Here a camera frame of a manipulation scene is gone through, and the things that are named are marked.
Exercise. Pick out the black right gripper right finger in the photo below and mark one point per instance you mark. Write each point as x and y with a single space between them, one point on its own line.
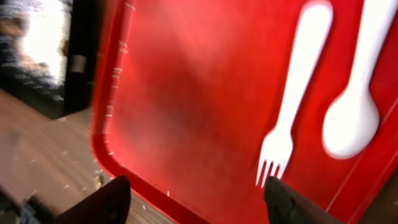
286 206

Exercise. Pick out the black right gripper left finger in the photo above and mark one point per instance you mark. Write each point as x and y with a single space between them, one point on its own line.
108 205

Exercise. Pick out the white plastic fork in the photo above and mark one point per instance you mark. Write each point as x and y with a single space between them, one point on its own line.
311 33

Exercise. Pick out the white plastic spoon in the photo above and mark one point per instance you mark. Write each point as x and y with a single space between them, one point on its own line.
352 119

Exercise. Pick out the black food waste tray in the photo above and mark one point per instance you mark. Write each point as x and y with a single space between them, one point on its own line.
75 94

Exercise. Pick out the food scrap on table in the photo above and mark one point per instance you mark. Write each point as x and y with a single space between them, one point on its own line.
99 182

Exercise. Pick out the red serving tray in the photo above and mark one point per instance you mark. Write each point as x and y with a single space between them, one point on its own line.
186 90

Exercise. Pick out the rice and food leftovers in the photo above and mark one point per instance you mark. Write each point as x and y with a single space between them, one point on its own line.
35 38

